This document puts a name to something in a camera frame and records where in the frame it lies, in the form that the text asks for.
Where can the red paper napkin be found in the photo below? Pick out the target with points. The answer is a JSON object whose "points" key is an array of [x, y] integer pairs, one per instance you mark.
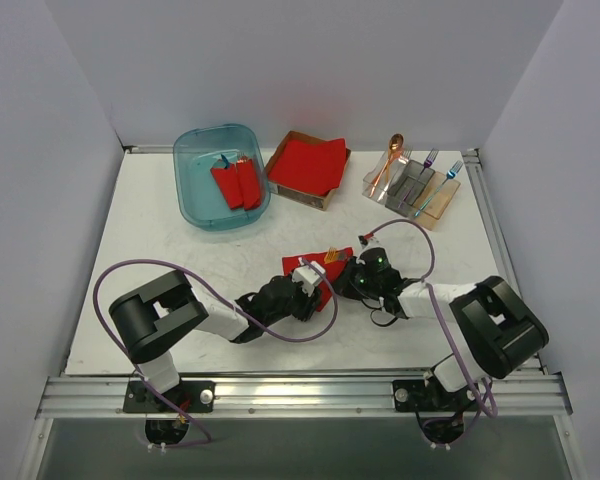
{"points": [[333, 270]]}

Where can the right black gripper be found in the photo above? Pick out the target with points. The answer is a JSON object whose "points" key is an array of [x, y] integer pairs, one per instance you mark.
{"points": [[348, 276]]}

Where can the blue metallic fork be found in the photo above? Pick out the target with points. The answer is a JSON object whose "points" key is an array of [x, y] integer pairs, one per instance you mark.
{"points": [[450, 175]]}

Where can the blue transparent plastic bin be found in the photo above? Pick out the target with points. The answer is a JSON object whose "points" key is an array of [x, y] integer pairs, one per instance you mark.
{"points": [[195, 153]]}

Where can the red napkin stack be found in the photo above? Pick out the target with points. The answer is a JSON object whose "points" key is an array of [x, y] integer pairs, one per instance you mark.
{"points": [[312, 169]]}

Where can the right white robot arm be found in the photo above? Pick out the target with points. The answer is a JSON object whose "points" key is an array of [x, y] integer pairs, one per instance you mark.
{"points": [[500, 332]]}

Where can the right rolled red napkin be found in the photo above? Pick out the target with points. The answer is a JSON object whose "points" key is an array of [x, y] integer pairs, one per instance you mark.
{"points": [[249, 183]]}

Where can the left rolled red napkin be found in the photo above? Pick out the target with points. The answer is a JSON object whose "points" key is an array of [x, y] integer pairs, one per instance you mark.
{"points": [[227, 180]]}

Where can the brown cardboard napkin box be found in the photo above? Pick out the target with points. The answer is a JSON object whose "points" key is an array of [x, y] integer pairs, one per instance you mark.
{"points": [[316, 202]]}

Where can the aluminium front rail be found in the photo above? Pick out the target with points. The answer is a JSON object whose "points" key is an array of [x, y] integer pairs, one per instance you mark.
{"points": [[241, 397]]}

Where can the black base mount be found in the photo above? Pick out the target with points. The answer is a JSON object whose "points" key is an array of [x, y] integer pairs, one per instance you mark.
{"points": [[194, 396], [428, 396]]}

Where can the orange plastic fork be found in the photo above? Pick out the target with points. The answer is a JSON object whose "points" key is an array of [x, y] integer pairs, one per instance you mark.
{"points": [[334, 255]]}

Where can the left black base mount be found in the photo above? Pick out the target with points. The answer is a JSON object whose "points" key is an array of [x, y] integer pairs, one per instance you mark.
{"points": [[194, 396]]}

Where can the copper metallic spoon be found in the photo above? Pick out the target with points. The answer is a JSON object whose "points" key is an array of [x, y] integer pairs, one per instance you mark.
{"points": [[395, 149]]}

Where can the purple metallic fork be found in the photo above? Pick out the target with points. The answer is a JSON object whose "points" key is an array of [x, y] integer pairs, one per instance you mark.
{"points": [[415, 178]]}

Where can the clear acrylic utensil holder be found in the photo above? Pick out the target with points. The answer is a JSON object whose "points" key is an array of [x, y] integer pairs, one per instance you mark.
{"points": [[386, 196]]}

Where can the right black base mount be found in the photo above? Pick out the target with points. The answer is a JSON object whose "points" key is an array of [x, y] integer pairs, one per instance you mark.
{"points": [[428, 396]]}

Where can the silver fork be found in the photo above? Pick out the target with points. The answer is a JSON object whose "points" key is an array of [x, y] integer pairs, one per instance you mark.
{"points": [[397, 164]]}

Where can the rolled red napkin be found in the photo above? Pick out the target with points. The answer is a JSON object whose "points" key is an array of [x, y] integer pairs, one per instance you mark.
{"points": [[227, 180], [249, 183]]}

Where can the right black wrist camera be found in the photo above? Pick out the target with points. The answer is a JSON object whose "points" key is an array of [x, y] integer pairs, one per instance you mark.
{"points": [[372, 262]]}

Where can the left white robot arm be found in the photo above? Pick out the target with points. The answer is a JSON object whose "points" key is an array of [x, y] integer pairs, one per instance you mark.
{"points": [[152, 318]]}

